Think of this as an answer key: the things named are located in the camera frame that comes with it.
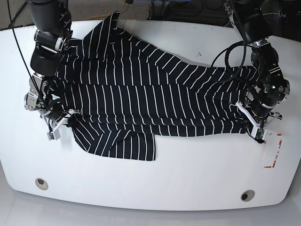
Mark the table cable grommet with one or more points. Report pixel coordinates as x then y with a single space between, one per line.
247 195
41 184

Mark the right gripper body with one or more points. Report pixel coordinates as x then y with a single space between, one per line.
56 122

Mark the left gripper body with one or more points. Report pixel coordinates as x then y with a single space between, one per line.
261 121

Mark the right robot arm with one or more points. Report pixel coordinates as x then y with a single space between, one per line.
53 21

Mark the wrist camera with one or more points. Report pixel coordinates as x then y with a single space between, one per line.
53 135
258 134

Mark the black white striped t-shirt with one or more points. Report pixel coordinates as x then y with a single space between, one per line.
128 91

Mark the right table cable grommet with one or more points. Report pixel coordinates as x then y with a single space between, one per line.
247 195

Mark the left table cable grommet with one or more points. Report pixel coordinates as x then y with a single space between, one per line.
41 184

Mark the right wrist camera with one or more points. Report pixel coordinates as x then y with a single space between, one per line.
53 135

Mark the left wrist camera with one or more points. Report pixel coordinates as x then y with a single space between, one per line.
258 134

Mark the red tape rectangle marking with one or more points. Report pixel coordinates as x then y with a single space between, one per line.
270 150

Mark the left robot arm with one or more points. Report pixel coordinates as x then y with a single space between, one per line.
270 88

